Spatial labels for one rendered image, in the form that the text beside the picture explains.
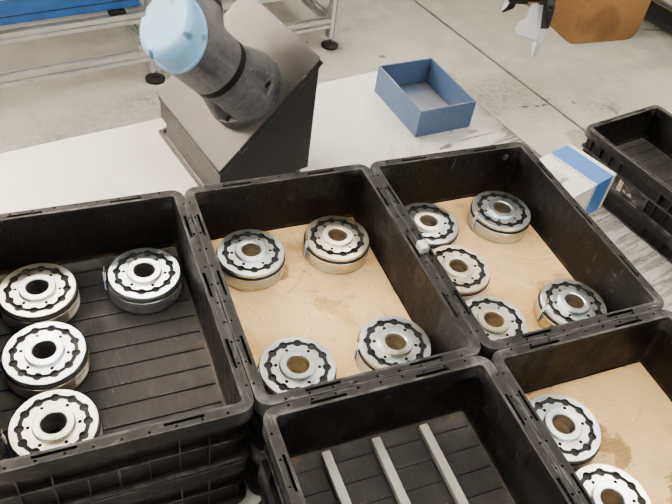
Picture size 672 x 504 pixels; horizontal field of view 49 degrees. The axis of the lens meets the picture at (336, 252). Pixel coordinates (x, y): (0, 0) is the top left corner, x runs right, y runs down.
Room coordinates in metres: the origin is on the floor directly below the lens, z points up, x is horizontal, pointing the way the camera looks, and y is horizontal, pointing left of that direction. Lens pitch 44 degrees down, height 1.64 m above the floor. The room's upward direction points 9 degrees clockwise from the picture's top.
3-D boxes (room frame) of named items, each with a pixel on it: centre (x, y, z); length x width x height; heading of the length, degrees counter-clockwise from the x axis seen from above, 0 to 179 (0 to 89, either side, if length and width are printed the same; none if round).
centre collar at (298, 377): (0.59, 0.03, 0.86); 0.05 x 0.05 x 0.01
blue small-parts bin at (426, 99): (1.52, -0.14, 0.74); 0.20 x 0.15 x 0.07; 33
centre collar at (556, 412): (0.56, -0.32, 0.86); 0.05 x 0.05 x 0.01
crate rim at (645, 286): (0.85, -0.25, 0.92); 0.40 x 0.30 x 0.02; 27
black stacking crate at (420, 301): (0.71, 0.02, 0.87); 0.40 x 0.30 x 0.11; 27
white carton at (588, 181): (1.22, -0.43, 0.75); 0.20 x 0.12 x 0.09; 136
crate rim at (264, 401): (0.71, 0.02, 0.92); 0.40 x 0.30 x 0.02; 27
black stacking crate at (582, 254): (0.85, -0.25, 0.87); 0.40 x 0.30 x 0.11; 27
